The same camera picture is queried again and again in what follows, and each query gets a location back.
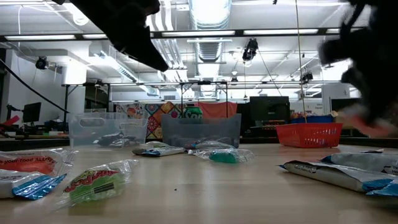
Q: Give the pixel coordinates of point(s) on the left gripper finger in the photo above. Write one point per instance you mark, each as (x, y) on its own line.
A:
(140, 46)

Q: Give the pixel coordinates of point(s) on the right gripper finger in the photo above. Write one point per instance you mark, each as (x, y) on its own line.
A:
(332, 51)
(379, 93)

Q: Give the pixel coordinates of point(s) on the blue white candy bar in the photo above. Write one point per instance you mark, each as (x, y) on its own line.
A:
(168, 151)
(326, 175)
(363, 161)
(385, 188)
(31, 186)

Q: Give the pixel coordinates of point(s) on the thin pole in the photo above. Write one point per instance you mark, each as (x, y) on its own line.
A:
(300, 62)

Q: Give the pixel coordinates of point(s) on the black partition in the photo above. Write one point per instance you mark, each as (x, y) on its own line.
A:
(345, 105)

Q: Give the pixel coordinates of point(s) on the white cabinet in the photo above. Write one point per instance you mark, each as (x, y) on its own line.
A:
(335, 96)

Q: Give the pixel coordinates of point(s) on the blue tub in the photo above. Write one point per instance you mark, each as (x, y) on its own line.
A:
(317, 119)

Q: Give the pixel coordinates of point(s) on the colourful patchwork quilt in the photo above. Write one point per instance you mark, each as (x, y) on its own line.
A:
(155, 115)

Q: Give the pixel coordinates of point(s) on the red plastic basket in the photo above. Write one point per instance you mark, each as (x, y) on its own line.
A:
(309, 135)

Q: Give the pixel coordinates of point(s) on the green Sprite can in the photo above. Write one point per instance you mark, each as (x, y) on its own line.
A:
(192, 112)

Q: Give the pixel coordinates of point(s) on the black television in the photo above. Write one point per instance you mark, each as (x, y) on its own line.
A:
(269, 109)

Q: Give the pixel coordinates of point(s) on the orange cloth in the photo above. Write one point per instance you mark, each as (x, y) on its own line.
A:
(217, 109)

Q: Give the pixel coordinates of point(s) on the clear plastic bin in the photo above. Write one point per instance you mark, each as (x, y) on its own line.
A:
(81, 133)

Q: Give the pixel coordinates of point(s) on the grey translucent plastic bin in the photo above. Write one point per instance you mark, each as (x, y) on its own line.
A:
(217, 127)

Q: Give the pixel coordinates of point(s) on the black computer monitor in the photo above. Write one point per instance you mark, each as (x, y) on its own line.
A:
(31, 112)

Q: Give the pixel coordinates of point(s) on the red bar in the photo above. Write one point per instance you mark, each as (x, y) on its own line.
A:
(9, 121)

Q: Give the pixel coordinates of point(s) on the white rectangular air duct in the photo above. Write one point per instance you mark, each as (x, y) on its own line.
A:
(118, 67)

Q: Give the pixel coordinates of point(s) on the black ceiling camera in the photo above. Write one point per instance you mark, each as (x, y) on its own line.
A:
(41, 63)
(248, 49)
(307, 76)

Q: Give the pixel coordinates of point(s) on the silver ventilation duct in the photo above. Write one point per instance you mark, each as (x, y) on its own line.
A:
(210, 12)

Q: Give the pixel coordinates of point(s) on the long ceiling light rail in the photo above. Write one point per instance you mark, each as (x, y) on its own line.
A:
(40, 37)

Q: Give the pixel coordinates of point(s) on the black metal table frame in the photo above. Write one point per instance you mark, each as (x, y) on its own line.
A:
(31, 143)

